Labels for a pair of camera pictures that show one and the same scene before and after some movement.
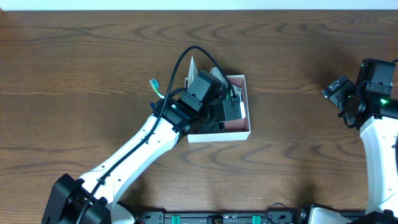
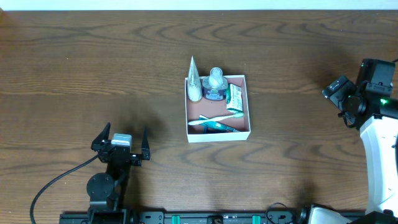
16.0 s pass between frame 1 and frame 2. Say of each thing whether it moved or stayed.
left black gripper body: moved
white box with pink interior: stayed
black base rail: stayed
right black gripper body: stayed
